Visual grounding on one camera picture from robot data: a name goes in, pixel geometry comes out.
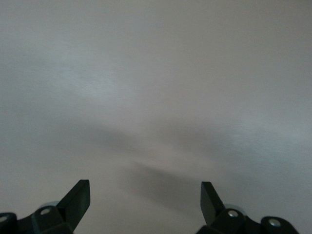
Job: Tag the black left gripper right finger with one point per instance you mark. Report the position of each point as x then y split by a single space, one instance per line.
210 202

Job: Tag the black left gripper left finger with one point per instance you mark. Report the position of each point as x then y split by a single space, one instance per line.
75 202

